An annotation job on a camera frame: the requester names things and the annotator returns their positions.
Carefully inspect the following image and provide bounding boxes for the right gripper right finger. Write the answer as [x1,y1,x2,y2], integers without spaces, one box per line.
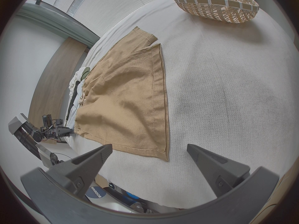
[187,144,251,198]

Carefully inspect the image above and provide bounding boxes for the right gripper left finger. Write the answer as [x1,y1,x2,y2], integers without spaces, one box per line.
[46,144,113,198]

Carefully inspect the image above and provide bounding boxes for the tan shorts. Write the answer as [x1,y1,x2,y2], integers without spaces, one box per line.
[74,26,169,161]

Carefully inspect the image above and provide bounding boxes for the round woven basket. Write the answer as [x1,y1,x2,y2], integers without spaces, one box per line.
[173,0,260,23]

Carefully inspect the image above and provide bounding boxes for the pile of clothes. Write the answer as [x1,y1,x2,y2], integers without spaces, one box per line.
[65,67,90,123]

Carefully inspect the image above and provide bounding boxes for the grey-green curtain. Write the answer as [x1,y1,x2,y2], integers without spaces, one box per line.
[16,4,101,48]

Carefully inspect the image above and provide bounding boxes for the window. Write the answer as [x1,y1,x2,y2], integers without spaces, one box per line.
[35,0,178,39]

